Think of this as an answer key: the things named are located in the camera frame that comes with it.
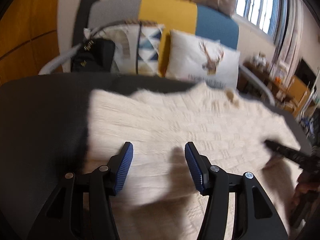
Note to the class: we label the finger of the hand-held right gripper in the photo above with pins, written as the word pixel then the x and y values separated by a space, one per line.
pixel 285 151

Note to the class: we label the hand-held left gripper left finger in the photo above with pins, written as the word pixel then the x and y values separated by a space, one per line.
pixel 124 170

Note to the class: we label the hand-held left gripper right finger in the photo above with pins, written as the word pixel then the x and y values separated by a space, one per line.
pixel 194 170

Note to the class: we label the white knit sweater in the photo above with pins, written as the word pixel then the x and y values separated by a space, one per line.
pixel 175 120

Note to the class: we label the person's right hand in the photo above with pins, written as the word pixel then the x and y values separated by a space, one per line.
pixel 305 185

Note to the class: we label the plywood chair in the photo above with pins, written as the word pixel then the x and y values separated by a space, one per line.
pixel 300 92

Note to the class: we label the wooden side table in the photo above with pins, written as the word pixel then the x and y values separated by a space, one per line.
pixel 265 80

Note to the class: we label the black television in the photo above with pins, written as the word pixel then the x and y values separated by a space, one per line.
pixel 308 72

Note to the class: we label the deer print pillow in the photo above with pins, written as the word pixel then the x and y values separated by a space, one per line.
pixel 185 55

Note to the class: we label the pale patterned curtain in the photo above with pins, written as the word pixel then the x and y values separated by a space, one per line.
pixel 292 35

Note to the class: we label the black handbag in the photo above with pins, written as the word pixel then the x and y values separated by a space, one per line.
pixel 95 56

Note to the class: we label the geometric print pillow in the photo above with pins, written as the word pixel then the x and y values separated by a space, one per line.
pixel 147 47

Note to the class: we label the window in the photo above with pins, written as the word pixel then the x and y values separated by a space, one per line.
pixel 260 5

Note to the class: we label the black upright panel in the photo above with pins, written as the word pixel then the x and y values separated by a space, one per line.
pixel 83 17

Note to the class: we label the grey yellow blue sofa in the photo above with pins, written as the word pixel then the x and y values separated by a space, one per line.
pixel 170 12

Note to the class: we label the wooden wardrobe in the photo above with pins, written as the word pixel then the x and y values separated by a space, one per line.
pixel 27 30

